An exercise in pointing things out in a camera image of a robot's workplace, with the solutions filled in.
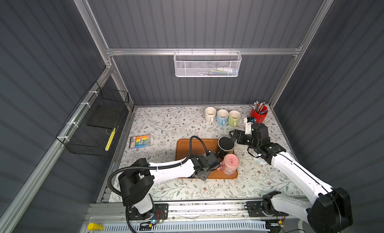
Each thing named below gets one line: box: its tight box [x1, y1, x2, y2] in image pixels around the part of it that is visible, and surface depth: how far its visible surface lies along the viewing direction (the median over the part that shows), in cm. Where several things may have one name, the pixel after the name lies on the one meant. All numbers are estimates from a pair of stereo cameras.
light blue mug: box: [216, 109, 229, 126], surface depth 104 cm
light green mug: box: [228, 110, 241, 127], surface depth 104 cm
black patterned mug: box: [216, 136, 236, 159], surface depth 86 cm
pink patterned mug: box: [217, 153, 240, 176], surface depth 81 cm
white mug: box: [204, 106, 217, 123], surface depth 106 cm
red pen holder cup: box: [250, 103, 269, 124], surface depth 101 cm
